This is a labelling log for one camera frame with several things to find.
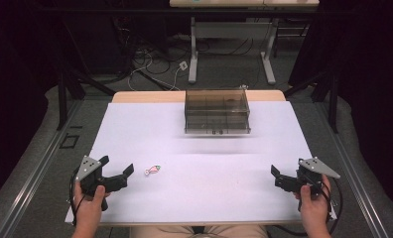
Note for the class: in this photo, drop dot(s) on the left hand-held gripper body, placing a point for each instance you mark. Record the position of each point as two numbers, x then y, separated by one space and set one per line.
89 169

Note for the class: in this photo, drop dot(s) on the black metal stand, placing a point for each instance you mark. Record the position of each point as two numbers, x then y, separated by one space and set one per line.
331 102
65 95

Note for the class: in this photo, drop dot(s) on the clear grey drawer box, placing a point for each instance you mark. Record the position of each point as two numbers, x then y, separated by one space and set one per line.
217 112

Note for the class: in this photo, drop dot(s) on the person's right hand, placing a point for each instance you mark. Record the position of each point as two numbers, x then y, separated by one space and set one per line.
313 208

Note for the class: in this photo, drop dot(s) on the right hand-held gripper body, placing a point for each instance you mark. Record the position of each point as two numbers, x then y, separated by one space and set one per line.
317 168

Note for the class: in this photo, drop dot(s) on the white power plug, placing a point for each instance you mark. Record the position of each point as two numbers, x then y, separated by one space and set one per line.
183 65

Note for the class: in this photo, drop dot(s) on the person's left hand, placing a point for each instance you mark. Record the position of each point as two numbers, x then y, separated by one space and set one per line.
89 208

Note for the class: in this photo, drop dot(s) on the white-legged desk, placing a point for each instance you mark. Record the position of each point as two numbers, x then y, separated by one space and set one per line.
231 29

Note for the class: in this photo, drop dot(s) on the person's beige trousers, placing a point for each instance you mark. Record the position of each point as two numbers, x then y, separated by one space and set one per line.
171 232

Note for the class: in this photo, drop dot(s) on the white table mat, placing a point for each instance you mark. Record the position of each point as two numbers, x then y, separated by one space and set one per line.
201 185

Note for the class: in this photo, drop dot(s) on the grey metal floor rail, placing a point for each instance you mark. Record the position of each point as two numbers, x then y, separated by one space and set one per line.
35 172
356 185

